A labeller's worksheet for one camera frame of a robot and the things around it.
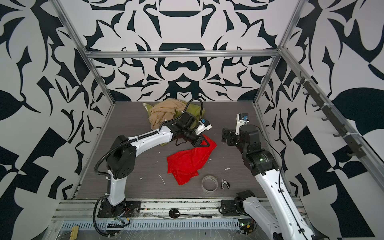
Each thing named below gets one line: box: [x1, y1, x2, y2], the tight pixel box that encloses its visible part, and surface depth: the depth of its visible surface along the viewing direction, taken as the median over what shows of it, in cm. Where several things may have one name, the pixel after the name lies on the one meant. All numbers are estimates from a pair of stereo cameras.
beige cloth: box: [148, 99, 187, 130], surface depth 107 cm
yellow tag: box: [69, 225, 79, 240], surface depth 69 cm
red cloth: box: [167, 134, 217, 186], surface depth 83 cm
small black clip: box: [220, 179, 230, 190], surface depth 82 cm
